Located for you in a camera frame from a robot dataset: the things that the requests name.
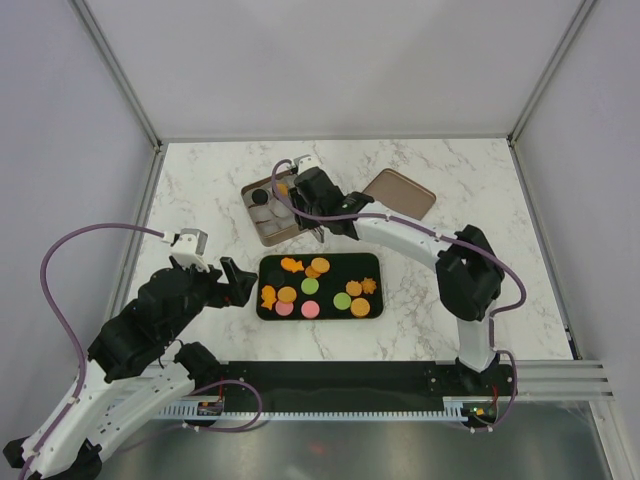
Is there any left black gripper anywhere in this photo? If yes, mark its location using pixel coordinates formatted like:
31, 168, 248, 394
165, 255, 258, 340

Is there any round tan biscuit top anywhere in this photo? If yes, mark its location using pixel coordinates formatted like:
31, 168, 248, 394
311, 257, 330, 274

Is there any round tan biscuit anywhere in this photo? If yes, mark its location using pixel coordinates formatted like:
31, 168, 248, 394
350, 298, 371, 318
311, 257, 330, 274
277, 286, 297, 304

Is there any gold cookie tin box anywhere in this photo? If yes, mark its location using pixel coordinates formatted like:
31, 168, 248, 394
240, 177, 314, 247

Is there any black sandwich cookie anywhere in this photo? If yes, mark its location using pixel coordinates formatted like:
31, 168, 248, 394
251, 188, 270, 206
267, 270, 285, 288

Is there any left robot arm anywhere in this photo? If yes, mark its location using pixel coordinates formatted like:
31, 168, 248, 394
3, 257, 258, 479

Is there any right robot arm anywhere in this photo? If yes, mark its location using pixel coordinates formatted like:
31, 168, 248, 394
289, 166, 505, 395

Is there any orange fish cookie lower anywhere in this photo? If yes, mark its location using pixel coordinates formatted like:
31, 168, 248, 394
260, 285, 278, 311

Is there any orange fish cookie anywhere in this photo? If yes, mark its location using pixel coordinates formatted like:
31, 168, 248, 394
260, 285, 278, 311
280, 257, 305, 273

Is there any orange fish cookie upper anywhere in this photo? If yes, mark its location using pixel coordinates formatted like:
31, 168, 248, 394
280, 257, 305, 273

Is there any pink macaron left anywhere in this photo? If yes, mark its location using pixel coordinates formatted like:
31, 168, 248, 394
274, 301, 295, 317

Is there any pink macaron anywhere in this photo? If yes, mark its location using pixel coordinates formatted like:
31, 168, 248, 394
274, 301, 295, 317
300, 300, 320, 319

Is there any dark green tray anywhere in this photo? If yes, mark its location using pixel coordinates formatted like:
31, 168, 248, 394
255, 253, 384, 321

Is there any orange flower cookie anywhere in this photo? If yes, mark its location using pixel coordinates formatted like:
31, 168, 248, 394
360, 277, 377, 295

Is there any pink macaron right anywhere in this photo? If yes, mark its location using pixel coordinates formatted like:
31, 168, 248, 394
300, 300, 320, 319

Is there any gold tin lid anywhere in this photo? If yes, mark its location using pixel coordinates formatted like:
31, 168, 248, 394
363, 168, 437, 220

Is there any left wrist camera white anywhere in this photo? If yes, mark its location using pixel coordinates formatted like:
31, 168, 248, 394
162, 228, 209, 273

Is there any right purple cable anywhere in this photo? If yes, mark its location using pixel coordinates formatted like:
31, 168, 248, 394
271, 158, 527, 436

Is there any purple cable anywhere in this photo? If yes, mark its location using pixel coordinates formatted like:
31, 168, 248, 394
271, 158, 527, 436
17, 222, 166, 480

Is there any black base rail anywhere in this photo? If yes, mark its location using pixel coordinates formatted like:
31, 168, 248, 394
179, 359, 515, 416

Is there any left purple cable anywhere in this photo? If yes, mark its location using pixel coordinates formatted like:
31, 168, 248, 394
17, 222, 166, 480

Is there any aluminium frame rail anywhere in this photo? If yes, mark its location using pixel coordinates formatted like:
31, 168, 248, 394
74, 358, 615, 421

